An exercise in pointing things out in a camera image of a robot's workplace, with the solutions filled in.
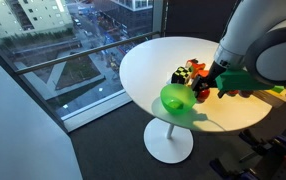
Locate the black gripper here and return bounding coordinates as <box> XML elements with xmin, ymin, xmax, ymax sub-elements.
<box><xmin>191</xmin><ymin>62</ymin><xmax>226</xmax><ymax>92</ymax></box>

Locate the green plastic bowl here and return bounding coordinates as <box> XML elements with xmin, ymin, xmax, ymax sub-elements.
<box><xmin>160</xmin><ymin>83</ymin><xmax>196</xmax><ymax>115</ymax></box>

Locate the red apple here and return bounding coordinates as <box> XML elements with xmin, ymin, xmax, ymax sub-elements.
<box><xmin>197</xmin><ymin>89</ymin><xmax>210</xmax><ymax>103</ymax></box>

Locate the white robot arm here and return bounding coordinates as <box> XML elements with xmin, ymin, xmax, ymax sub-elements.
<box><xmin>192</xmin><ymin>0</ymin><xmax>286</xmax><ymax>94</ymax></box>

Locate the orange red block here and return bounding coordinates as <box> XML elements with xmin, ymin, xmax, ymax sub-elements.
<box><xmin>198</xmin><ymin>70</ymin><xmax>209</xmax><ymax>77</ymax></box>

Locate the black green checkered cube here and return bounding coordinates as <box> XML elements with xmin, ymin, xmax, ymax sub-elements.
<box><xmin>171</xmin><ymin>67</ymin><xmax>191</xmax><ymax>84</ymax></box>

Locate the small red strawberry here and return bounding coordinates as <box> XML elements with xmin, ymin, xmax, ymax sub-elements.
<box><xmin>227</xmin><ymin>90</ymin><xmax>239</xmax><ymax>96</ymax></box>

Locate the dark red plum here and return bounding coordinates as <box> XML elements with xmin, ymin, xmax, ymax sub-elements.
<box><xmin>239</xmin><ymin>90</ymin><xmax>253</xmax><ymax>98</ymax></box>

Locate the wooden tray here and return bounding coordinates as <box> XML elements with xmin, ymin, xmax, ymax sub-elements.
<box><xmin>253</xmin><ymin>87</ymin><xmax>286</xmax><ymax>108</ymax></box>

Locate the green block in tray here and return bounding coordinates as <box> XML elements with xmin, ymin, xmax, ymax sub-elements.
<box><xmin>270</xmin><ymin>86</ymin><xmax>285</xmax><ymax>94</ymax></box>

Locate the window metal railing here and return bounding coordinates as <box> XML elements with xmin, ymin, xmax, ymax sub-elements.
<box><xmin>15</xmin><ymin>31</ymin><xmax>160</xmax><ymax>75</ymax></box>

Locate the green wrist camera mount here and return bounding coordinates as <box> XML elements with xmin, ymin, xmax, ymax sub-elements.
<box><xmin>215</xmin><ymin>70</ymin><xmax>273</xmax><ymax>98</ymax></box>

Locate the white table pedestal base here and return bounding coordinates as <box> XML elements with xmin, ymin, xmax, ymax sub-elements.
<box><xmin>144</xmin><ymin>118</ymin><xmax>194</xmax><ymax>164</ymax></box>

